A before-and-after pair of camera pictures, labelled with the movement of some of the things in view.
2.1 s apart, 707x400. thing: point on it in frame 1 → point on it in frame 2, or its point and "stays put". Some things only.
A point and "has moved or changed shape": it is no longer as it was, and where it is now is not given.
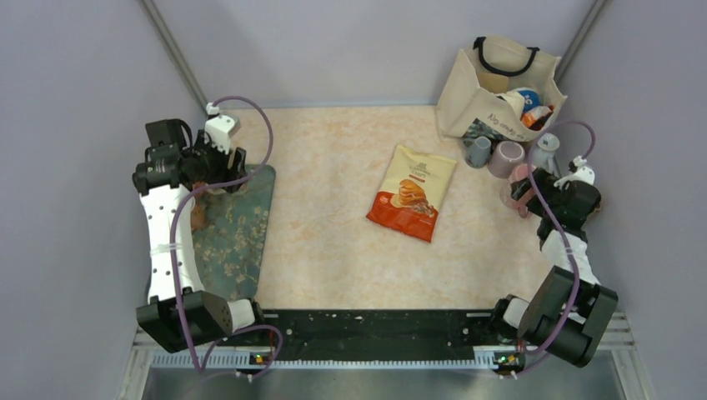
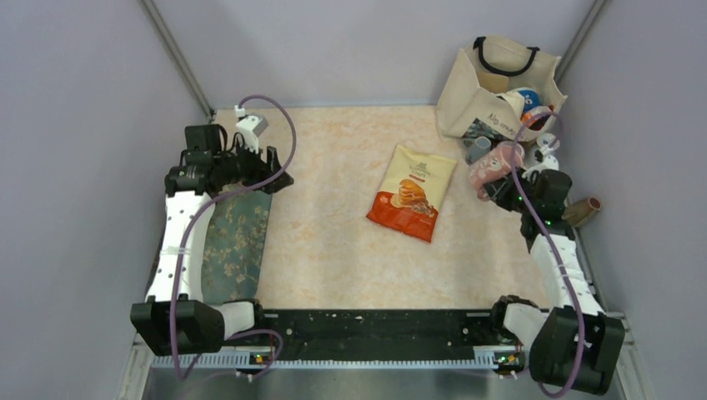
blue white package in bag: (532, 98) stays put
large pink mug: (520, 172) has moved or changed shape
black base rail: (401, 332) stays put
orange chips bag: (411, 192) stays put
